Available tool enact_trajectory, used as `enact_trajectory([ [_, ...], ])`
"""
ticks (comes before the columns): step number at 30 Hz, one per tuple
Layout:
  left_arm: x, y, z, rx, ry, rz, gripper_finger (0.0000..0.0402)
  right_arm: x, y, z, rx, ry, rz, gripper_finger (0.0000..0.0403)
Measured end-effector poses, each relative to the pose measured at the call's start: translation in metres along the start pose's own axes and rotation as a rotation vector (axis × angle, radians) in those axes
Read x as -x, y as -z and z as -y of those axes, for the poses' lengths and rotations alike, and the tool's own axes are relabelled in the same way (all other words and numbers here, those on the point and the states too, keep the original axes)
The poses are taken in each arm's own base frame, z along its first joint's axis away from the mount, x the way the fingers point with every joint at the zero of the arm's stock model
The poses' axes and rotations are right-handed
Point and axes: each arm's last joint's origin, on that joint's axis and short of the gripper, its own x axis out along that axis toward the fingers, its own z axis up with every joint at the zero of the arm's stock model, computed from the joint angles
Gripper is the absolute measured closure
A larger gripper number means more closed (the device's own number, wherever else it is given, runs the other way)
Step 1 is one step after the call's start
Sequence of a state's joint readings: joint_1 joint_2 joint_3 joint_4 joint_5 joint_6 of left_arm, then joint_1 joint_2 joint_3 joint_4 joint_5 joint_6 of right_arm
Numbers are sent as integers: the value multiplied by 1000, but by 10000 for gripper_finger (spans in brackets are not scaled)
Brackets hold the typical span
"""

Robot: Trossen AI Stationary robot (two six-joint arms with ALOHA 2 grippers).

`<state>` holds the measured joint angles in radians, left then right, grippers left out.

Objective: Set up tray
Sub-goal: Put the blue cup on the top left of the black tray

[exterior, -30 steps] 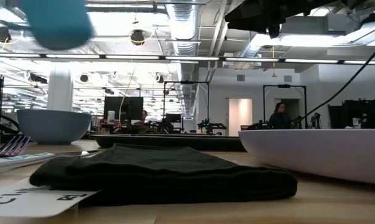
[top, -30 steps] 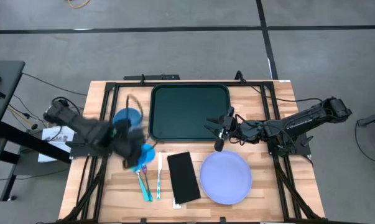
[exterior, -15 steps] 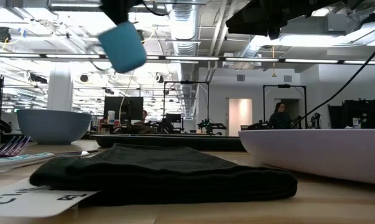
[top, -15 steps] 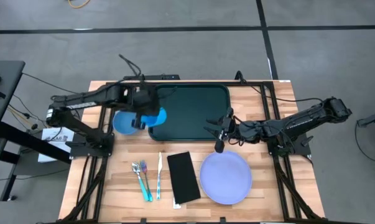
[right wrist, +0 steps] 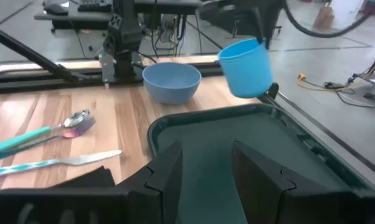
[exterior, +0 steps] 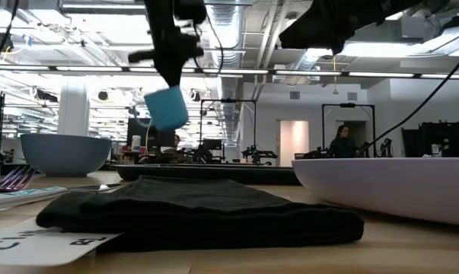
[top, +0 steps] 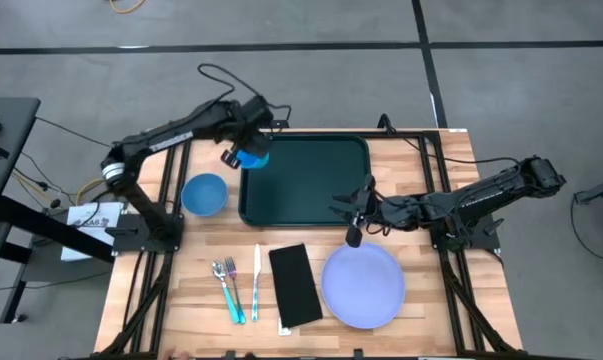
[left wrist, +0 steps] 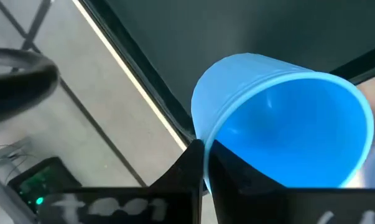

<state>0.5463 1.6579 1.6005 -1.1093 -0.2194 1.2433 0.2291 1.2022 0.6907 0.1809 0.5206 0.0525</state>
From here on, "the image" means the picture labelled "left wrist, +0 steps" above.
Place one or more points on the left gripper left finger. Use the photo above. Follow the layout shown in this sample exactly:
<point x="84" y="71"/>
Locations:
<point x="181" y="193"/>

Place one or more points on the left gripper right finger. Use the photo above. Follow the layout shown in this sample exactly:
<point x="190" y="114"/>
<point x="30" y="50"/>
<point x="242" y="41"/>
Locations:
<point x="243" y="199"/>

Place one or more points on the blue plastic cup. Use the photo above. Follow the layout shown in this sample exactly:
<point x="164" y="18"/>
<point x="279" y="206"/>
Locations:
<point x="283" y="124"/>

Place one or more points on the dark green tray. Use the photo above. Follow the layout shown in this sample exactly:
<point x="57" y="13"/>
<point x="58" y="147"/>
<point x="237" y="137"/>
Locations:
<point x="221" y="31"/>

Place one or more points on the black computer green light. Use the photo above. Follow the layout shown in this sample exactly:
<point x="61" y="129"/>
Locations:
<point x="50" y="174"/>

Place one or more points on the grey metal table leg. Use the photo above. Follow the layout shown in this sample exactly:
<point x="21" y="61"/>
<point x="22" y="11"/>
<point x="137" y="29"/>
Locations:
<point x="7" y="199"/>

